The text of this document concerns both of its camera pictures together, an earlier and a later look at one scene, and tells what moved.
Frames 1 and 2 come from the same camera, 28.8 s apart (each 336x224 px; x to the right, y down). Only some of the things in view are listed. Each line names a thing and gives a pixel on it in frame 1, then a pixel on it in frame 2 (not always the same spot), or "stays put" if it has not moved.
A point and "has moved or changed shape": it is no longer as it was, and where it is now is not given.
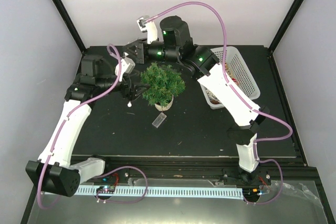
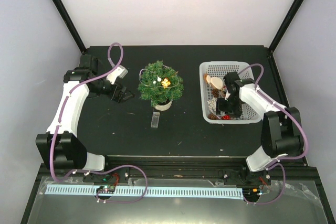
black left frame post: x=61 y=6 stays put
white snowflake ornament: x=213 y=98 -> x=212 y=104
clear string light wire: x=129 y=103 -> x=157 y=86
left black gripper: x=134 y=87 -> x=117 y=98
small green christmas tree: x=162 y=83 stays put
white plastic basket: x=238 y=70 has moved or changed shape
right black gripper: x=142 y=55 -> x=235 y=114
